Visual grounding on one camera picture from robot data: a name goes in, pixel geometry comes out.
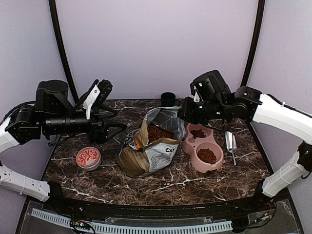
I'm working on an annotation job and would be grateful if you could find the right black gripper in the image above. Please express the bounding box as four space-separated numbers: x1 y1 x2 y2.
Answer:
178 94 229 124

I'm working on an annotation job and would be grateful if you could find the pet food bag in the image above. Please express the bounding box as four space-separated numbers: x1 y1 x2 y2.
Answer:
117 106 186 178

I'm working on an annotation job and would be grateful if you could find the pink double pet bowl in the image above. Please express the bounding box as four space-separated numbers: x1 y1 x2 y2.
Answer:
181 123 224 173

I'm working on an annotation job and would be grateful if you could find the metal scoop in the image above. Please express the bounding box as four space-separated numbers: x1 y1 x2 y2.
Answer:
225 131 237 166

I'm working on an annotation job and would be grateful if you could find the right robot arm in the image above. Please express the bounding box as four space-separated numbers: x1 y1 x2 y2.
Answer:
178 70 312 212

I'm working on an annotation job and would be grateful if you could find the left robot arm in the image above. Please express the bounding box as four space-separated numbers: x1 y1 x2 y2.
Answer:
0 79 127 152

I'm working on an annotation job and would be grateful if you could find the brown kibble in bowl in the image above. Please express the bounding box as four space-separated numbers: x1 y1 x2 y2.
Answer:
190 129 206 139

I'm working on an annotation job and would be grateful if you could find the black mug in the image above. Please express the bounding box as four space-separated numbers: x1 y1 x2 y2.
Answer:
160 92 180 107

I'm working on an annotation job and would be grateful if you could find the red patterned round tin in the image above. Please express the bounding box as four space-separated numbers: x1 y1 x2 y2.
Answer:
76 147 101 171

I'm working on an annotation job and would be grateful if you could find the kibble inside bag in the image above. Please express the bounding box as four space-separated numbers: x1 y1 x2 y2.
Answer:
147 124 174 142

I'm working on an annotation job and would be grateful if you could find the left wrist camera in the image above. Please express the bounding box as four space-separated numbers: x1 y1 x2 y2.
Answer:
78 79 114 120

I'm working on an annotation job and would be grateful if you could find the right black frame post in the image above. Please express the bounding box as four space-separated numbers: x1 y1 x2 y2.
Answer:
240 0 265 86

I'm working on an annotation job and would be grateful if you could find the black frame post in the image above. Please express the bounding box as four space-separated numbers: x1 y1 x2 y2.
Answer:
48 0 78 102
240 0 265 86

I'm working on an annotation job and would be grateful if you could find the white slotted cable duct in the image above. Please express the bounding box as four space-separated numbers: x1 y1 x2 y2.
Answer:
31 208 233 234

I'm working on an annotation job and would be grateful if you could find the left black frame post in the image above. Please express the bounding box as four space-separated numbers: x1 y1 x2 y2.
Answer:
48 0 78 102

